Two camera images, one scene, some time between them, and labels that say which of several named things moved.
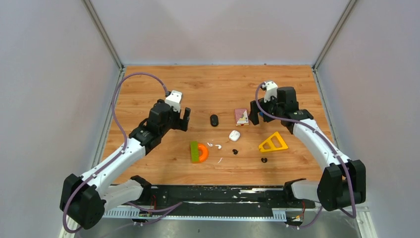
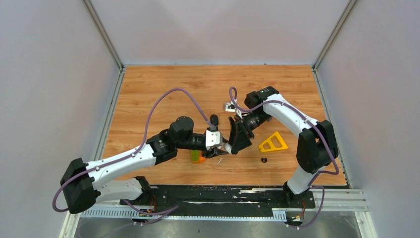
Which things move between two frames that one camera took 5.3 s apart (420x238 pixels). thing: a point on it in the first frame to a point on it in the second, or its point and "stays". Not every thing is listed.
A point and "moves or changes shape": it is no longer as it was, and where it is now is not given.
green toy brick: x=194 y=151 stays
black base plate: x=160 y=198 stays
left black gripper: x=182 y=124 to x=210 y=153
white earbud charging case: x=234 y=135 moves or changes shape
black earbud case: x=214 y=120 stays
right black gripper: x=253 y=116 to x=240 y=142
